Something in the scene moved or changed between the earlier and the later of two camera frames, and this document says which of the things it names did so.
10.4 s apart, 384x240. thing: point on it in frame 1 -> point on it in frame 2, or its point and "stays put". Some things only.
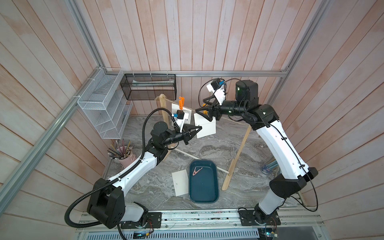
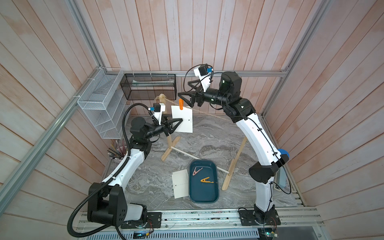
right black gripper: [217, 109] -> [201, 97]
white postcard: [209, 127] -> [180, 182]
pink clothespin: [195, 172] stays put
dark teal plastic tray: [203, 182] stays put
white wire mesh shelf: [105, 103] stays put
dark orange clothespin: [181, 102] stays put
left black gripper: [188, 134] -> [167, 128]
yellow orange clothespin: [205, 111] -> [204, 180]
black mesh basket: [149, 86] stays put
